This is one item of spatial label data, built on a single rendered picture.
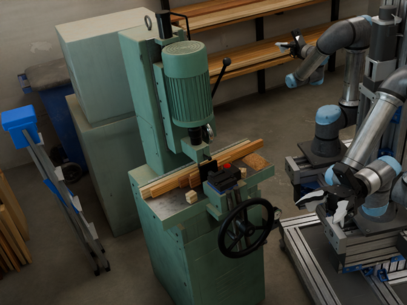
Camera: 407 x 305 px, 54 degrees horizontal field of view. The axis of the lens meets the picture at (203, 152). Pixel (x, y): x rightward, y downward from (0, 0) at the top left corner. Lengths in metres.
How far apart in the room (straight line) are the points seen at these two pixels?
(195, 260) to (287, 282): 0.82
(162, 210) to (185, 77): 0.56
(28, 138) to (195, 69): 1.02
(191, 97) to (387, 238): 1.00
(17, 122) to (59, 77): 1.15
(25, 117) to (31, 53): 1.69
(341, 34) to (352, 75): 0.23
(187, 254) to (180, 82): 0.77
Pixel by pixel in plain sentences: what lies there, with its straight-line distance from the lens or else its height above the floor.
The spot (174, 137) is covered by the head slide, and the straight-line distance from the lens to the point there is 1.82.
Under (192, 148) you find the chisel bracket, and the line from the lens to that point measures 1.76.
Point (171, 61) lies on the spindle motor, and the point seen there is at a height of 1.48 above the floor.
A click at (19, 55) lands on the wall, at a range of 3.83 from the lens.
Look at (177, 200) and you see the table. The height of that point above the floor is 0.90.
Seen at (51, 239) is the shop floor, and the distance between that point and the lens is 3.21.
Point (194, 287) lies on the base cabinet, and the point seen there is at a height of 0.42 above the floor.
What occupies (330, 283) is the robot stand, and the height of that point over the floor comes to 0.21.
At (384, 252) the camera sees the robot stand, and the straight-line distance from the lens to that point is 1.92.
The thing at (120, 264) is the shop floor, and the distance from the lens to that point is 2.82.
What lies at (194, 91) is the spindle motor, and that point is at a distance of 1.58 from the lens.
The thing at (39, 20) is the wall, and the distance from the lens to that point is 3.78.
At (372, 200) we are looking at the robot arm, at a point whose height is 1.13.
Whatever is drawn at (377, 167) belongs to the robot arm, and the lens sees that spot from 1.31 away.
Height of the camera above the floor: 1.99
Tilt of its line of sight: 32 degrees down
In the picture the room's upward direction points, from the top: 7 degrees counter-clockwise
